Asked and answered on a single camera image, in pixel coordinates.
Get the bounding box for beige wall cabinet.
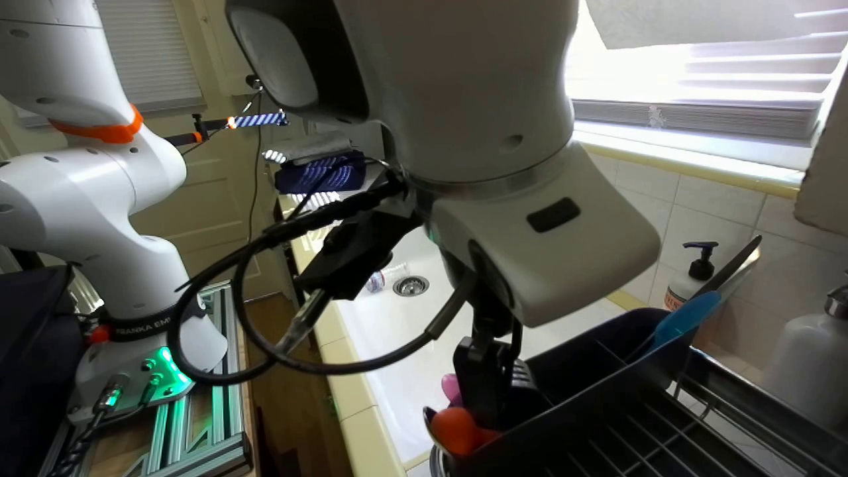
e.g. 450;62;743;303
794;49;848;237

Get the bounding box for silver metal fork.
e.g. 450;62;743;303
513;356;542;399

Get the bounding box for metal sink drain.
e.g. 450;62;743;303
392;273;433;299

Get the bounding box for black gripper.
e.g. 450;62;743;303
450;240;525;434

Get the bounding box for white sink basin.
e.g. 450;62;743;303
339;228;632;466

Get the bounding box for dark blue striped cloth roll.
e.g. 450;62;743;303
273;152;368;197

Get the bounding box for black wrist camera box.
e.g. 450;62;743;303
295;208;421;303

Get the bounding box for white roller shade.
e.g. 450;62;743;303
584;0;848;54

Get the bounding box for blue and grey kitchen utensil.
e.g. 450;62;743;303
649;237;766;353

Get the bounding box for black bag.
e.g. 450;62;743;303
0;262;87;477

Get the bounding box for soap dispenser with black pump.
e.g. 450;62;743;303
666;241;721;312

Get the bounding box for black wire dish rack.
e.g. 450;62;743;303
527;347;848;477

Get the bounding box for white window blinds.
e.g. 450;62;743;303
566;0;848;148

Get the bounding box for thick black gripper cable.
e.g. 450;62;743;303
164;171;473;387

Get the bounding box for white bottle with metal cap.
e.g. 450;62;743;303
764;285;848;434

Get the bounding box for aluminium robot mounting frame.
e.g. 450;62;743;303
38;279;256;477

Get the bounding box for striped led light panel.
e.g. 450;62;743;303
230;110;290;134

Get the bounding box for large metal spoon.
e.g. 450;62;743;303
428;446;460;477

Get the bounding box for purple plastic spoon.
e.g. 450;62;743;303
440;375;468;409

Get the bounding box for green plastic bracket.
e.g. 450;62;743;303
140;344;196;409

